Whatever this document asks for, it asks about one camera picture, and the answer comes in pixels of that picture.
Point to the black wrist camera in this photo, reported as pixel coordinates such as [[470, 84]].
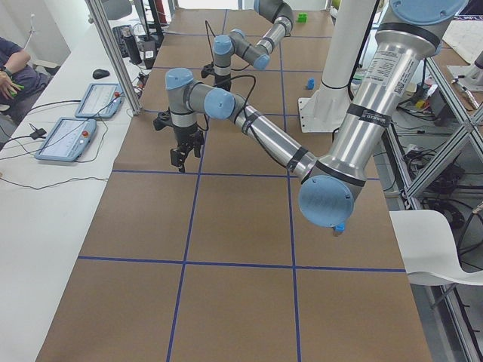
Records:
[[162, 120]]

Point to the seated person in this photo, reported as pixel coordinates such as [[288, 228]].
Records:
[[21, 85]]

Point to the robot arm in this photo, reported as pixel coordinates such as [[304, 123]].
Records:
[[218, 102], [409, 32]]

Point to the green block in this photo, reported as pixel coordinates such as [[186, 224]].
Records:
[[302, 17]]

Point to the black water bottle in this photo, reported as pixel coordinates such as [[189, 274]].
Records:
[[132, 47]]

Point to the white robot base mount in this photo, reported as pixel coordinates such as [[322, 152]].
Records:
[[325, 110]]

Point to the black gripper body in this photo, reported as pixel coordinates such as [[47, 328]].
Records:
[[186, 136], [221, 80]]

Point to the lower teach pendant tablet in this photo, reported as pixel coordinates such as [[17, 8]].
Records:
[[67, 140]]

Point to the black keyboard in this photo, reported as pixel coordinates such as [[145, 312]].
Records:
[[117, 32]]

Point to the upper teach pendant tablet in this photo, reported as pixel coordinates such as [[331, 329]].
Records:
[[101, 100]]

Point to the black computer mouse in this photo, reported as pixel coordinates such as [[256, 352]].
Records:
[[100, 73]]

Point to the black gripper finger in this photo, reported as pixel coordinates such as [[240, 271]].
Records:
[[197, 146], [178, 156]]

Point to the white chair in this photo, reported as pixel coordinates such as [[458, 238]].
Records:
[[428, 249]]

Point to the teach pendant tablet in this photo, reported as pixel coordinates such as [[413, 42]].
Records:
[[67, 140], [101, 100]]

